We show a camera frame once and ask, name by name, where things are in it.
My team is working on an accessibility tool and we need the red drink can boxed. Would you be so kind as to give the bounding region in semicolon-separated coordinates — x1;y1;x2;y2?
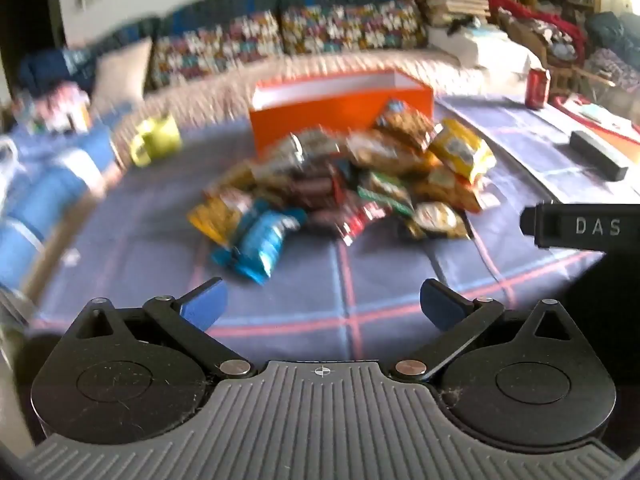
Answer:
525;67;552;110

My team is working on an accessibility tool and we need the pink plastic bag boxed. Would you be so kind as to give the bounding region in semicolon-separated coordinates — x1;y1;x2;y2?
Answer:
14;84;92;132

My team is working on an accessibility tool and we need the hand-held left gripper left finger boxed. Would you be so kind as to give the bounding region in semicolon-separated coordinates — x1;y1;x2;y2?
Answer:
64;277;257;379

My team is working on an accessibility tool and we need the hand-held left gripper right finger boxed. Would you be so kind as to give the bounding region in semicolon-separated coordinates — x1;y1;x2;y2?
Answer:
394;279;582;380

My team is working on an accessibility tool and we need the green mug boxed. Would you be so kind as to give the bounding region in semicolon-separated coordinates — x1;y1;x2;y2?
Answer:
129;113;183;168

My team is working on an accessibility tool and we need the black rectangular case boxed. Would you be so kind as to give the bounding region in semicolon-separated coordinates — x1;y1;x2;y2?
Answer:
570;130;629;181

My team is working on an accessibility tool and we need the pile of snack packets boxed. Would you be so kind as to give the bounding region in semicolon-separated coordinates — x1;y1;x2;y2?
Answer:
187;100;498;283

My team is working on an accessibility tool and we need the wide floral cushion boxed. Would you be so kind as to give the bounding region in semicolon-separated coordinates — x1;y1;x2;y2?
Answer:
280;0;429;56

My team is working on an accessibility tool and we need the orange cardboard box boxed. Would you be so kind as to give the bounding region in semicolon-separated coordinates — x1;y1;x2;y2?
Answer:
248;71;435;156

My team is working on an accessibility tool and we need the stack of books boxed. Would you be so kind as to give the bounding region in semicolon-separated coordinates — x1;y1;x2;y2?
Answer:
425;0;492;29

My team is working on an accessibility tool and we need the red-edged white mat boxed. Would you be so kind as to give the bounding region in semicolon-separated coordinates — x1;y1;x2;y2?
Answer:
549;93;640;144

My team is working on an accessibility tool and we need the dark blue sofa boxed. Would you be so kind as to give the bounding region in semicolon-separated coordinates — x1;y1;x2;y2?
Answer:
19;0;431;92

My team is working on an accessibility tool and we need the white cloth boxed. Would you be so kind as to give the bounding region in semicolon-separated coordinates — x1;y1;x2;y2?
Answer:
429;25;532;69

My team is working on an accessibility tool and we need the beige pillow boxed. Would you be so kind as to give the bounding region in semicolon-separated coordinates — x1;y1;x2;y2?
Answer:
91;37;154;107

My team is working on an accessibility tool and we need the red cloth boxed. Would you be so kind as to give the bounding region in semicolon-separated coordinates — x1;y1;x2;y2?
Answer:
489;0;587;61

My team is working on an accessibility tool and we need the quilted pink sofa cover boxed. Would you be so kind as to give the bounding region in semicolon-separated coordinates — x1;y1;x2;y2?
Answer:
112;50;506;128

